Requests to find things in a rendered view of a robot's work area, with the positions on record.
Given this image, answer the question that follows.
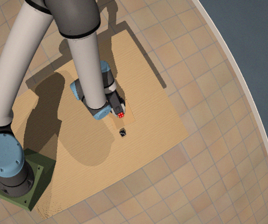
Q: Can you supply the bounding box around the light orange flat mat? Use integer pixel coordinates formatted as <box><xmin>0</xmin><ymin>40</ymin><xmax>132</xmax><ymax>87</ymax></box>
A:
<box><xmin>108</xmin><ymin>100</ymin><xmax>135</xmax><ymax>130</ymax></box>

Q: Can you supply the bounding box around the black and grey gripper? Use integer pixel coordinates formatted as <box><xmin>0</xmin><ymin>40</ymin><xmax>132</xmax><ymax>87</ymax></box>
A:
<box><xmin>105</xmin><ymin>89</ymin><xmax>125</xmax><ymax>117</ymax></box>

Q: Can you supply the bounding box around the black die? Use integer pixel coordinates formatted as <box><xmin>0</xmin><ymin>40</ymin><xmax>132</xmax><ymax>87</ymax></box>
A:
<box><xmin>119</xmin><ymin>130</ymin><xmax>126</xmax><ymax>137</ymax></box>

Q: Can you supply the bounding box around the red die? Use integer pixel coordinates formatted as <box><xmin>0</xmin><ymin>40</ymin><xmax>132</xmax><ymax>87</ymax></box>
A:
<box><xmin>118</xmin><ymin>112</ymin><xmax>124</xmax><ymax>118</ymax></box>

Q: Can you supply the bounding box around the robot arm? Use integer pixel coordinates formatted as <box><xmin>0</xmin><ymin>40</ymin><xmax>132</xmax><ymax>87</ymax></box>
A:
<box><xmin>0</xmin><ymin>0</ymin><xmax>123</xmax><ymax>197</ymax></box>

